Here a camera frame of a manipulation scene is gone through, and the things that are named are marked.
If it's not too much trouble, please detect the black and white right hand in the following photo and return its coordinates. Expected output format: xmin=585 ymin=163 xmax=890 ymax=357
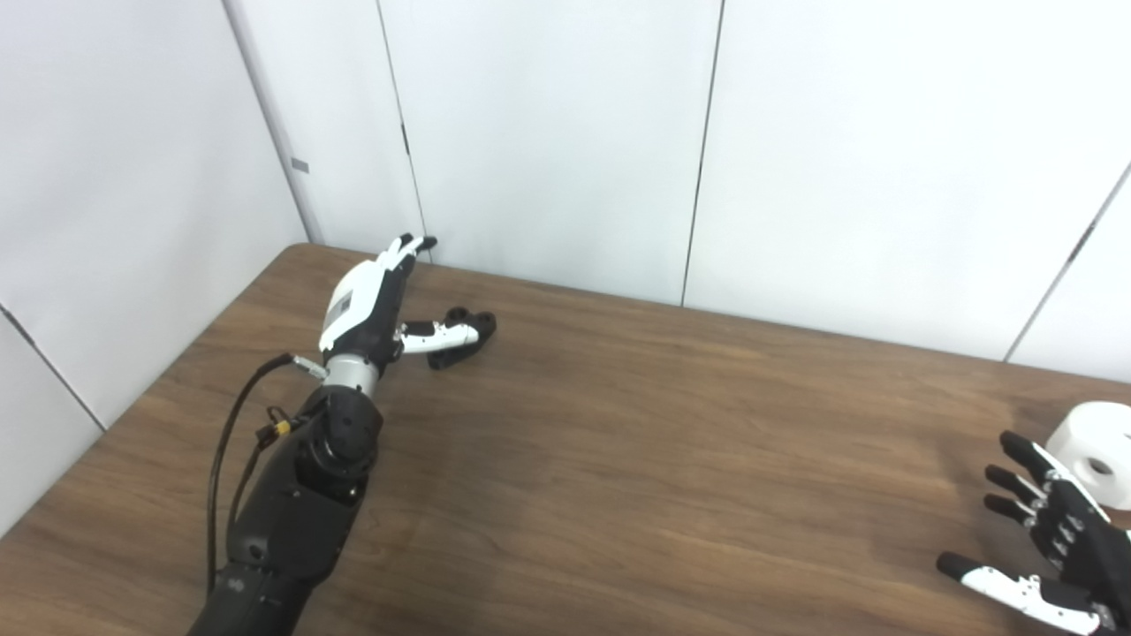
xmin=937 ymin=430 xmax=1131 ymax=636

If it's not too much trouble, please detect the black and white left hand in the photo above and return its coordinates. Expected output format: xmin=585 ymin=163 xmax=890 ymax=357
xmin=318 ymin=233 xmax=481 ymax=368

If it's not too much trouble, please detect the round white plastic piece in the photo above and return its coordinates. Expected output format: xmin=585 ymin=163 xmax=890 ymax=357
xmin=1045 ymin=402 xmax=1131 ymax=511

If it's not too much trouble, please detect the black plastic holder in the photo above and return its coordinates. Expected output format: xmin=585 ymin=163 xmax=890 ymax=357
xmin=427 ymin=307 xmax=497 ymax=370

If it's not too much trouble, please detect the thin wire with yellow connector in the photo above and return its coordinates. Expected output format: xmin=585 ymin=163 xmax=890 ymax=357
xmin=228 ymin=406 xmax=310 ymax=540

